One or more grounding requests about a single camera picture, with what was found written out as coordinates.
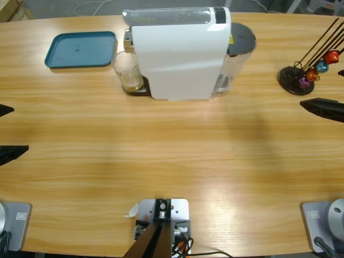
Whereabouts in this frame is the clear glass cup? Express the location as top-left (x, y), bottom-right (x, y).
top-left (110, 51), bottom-right (145, 94)

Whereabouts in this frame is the grey coffee machine lever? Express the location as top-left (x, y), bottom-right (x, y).
top-left (122, 7), bottom-right (212, 26)

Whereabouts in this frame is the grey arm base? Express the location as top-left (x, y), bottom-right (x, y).
top-left (300, 198), bottom-right (344, 254)
top-left (0, 201), bottom-right (33, 252)

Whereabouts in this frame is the red coffee capsule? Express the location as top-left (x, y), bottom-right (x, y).
top-left (322, 49), bottom-right (340, 65)

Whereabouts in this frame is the teal coffee capsule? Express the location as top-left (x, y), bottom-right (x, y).
top-left (314, 61), bottom-right (329, 73)

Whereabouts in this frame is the orange coffee capsule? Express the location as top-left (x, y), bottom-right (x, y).
top-left (306, 68), bottom-right (320, 82)

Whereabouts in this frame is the white capsule coffee machine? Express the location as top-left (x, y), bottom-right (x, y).
top-left (123, 6), bottom-right (232, 102)

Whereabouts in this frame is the black capsule holder with rods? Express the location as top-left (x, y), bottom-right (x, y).
top-left (278, 17), bottom-right (344, 96)

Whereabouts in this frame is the white plastic stool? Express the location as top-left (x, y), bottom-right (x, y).
top-left (307, 0), bottom-right (344, 16)

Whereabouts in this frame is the teal plastic tray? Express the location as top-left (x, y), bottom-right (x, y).
top-left (44, 31), bottom-right (118, 69)

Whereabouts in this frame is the tan cardboard box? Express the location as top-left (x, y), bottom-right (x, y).
top-left (0, 0), bottom-right (35, 24)

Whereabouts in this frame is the clear water tank black lid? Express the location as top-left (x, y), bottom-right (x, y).
top-left (211, 23), bottom-right (257, 95)

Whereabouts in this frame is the white tape strip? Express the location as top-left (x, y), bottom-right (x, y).
top-left (123, 203), bottom-right (140, 218)

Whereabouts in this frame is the white metal table frame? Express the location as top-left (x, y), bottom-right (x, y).
top-left (284, 0), bottom-right (306, 15)

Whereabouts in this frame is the black base cable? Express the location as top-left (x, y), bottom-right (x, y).
top-left (313, 236), bottom-right (336, 258)
top-left (0, 231), bottom-right (13, 253)

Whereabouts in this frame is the white floor cable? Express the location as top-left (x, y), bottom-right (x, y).
top-left (73, 0), bottom-right (125, 16)

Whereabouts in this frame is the dark camera post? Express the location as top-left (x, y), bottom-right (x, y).
top-left (123, 198), bottom-right (173, 258)

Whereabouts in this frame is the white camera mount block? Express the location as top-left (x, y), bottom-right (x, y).
top-left (135, 198), bottom-right (191, 255)

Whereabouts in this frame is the orange black cable bundle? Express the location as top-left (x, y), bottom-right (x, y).
top-left (171, 236), bottom-right (194, 256)

